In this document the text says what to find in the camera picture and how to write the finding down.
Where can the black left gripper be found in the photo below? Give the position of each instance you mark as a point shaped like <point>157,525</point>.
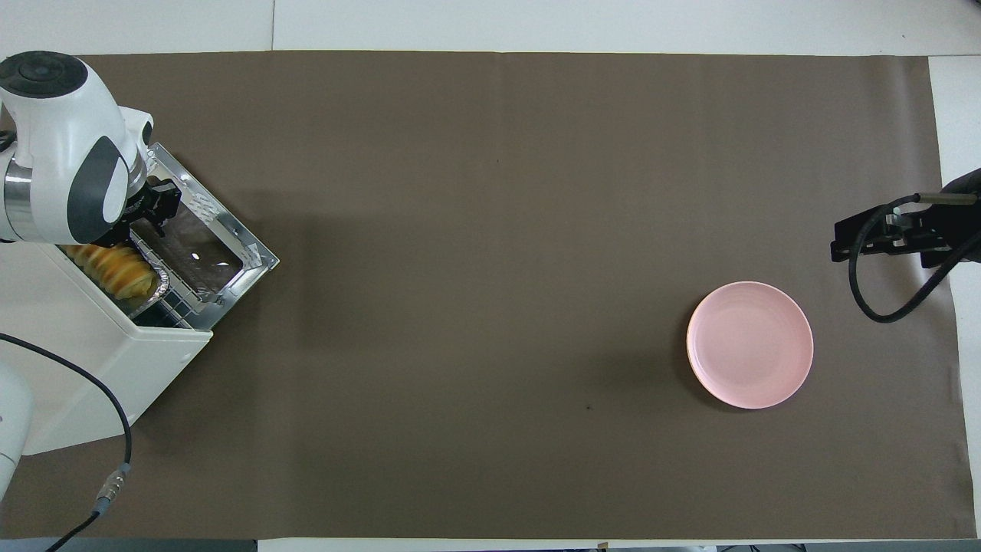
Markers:
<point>126,230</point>

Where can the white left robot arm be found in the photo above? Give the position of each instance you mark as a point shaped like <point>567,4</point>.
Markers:
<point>54,153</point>

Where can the pink round plate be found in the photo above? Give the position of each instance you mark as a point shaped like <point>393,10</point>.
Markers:
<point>749,345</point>

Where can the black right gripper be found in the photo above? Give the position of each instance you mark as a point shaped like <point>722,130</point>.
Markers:
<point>958,222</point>

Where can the aluminium foil tray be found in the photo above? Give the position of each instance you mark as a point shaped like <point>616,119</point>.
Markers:
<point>157,290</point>

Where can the cream toaster oven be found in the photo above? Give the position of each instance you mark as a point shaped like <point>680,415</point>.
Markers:
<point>77,368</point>

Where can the brown table mat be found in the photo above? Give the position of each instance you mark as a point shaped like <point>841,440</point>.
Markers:
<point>490,307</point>

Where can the golden ridged bread loaf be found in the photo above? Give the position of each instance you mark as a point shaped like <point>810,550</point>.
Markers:
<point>115,268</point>

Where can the glass oven door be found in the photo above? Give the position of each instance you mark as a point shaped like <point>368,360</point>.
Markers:
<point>207,245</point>

